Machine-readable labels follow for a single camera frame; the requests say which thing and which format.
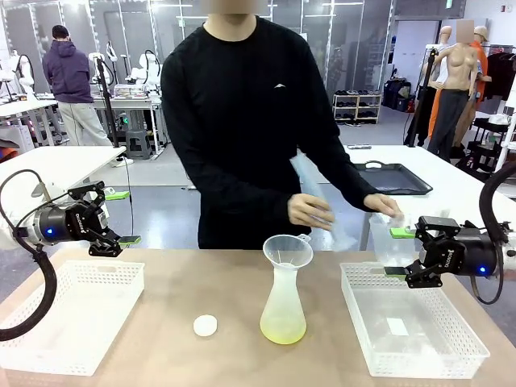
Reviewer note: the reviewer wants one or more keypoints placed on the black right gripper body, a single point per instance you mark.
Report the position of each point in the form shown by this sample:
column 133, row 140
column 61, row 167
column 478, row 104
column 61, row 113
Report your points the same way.
column 463, row 256

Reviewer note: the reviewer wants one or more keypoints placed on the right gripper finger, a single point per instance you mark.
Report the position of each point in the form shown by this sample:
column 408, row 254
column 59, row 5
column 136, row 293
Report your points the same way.
column 437, row 225
column 421, row 278

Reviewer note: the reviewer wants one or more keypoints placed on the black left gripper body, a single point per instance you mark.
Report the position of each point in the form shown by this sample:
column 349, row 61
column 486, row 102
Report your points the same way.
column 68, row 223

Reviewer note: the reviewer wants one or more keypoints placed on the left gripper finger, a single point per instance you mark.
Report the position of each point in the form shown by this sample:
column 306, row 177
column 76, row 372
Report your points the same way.
column 106, row 244
column 117, row 195

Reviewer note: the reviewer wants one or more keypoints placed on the clear plastic beaker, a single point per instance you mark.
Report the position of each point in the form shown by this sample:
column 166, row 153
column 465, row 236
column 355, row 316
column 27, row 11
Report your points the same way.
column 387, row 246

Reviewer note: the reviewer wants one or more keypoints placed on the white perforated plastic basket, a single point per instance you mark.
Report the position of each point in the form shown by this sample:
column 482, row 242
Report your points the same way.
column 60, row 354
column 423, row 364

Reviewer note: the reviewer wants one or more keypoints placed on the clear plastic graduated cylinder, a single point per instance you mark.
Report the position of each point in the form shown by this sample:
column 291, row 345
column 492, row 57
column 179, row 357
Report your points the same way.
column 342, row 240

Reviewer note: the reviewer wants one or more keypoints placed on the white round flask cap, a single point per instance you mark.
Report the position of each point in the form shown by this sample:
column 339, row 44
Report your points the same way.
column 205, row 325

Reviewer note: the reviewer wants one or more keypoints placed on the clear plastic funnel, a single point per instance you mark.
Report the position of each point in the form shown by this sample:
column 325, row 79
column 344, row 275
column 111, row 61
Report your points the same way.
column 287, row 248

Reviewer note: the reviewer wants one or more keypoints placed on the translucent plastic conical flask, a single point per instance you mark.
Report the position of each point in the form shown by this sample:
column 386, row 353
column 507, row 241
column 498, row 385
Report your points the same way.
column 283, row 318

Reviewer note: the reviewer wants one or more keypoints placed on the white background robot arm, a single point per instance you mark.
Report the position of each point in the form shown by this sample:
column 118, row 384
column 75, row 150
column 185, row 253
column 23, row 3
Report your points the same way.
column 145, row 64
column 24, row 72

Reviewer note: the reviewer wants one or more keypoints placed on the person's left forearm black sleeve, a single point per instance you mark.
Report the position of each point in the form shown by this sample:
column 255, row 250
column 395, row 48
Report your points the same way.
column 350, row 181

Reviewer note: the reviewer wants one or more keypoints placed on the person's right forearm black sleeve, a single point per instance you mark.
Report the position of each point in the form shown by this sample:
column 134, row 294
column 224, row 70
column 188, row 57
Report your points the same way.
column 242, row 189

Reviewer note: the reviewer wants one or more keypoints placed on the person's left hand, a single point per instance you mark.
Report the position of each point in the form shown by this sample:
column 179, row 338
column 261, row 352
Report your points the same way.
column 381, row 202

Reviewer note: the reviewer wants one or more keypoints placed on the person's right hand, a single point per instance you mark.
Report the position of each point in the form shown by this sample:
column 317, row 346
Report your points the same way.
column 308, row 209

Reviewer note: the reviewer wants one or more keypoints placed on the large white work table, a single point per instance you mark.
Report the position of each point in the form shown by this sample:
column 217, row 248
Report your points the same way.
column 451, row 201

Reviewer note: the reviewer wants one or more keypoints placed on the grey plastic stool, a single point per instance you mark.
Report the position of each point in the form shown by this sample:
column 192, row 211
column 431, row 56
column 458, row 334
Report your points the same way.
column 138, row 143

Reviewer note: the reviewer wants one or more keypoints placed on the black plastic tray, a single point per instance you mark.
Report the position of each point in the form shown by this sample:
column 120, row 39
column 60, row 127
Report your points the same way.
column 397, row 179

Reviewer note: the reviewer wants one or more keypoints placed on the large white side table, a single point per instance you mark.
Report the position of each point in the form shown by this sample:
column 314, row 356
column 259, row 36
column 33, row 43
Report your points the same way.
column 60, row 161

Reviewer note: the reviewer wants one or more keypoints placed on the black utility cart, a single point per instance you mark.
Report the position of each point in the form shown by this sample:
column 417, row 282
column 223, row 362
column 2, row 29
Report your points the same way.
column 483, row 149

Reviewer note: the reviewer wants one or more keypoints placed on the black tripod stand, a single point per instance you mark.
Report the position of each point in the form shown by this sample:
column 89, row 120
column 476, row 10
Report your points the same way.
column 105, row 92

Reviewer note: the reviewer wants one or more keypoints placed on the small dark flat device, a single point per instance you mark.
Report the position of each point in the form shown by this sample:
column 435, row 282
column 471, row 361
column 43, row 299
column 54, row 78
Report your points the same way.
column 359, row 147

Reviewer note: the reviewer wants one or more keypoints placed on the person in purple hoodie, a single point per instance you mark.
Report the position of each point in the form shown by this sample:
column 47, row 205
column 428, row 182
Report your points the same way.
column 66, row 72

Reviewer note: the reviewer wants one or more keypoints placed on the dark luggage bags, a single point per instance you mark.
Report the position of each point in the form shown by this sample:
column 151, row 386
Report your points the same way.
column 397, row 94

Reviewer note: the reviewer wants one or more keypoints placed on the wooden shoe rack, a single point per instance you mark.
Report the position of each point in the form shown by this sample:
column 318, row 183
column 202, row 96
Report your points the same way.
column 356, row 105

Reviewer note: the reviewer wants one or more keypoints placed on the person in black sweater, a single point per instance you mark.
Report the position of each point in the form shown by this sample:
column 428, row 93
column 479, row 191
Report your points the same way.
column 242, row 121

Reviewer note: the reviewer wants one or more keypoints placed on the black clothes on rack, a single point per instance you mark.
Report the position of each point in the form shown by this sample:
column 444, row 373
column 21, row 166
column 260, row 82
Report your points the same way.
column 502, row 76

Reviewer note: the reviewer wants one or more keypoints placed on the beige bare mannequin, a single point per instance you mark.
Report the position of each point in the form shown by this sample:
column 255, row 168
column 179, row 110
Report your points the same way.
column 457, row 60

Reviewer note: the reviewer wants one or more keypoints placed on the mannequin in orange clothes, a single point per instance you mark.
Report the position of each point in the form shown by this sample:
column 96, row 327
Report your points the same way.
column 480, row 56

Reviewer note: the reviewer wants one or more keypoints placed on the white mannequin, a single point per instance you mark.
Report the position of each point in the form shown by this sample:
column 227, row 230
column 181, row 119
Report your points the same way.
column 444, row 40

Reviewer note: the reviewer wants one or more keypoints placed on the black tripod with camera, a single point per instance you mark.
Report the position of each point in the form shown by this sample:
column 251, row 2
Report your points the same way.
column 425, row 92

